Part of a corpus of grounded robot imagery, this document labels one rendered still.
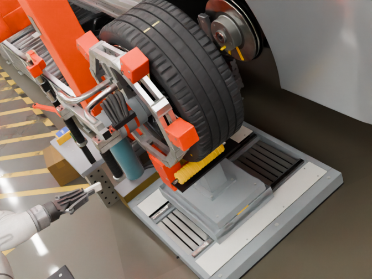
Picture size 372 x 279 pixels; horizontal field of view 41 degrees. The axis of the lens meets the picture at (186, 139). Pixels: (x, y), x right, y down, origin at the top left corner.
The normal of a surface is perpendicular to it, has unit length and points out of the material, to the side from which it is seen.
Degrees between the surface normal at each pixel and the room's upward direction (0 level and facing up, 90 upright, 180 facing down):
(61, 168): 90
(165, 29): 27
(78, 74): 90
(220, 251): 0
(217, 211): 0
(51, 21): 90
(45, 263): 0
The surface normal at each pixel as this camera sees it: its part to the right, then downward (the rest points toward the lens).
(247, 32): -0.76, 0.59
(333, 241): -0.33, -0.72
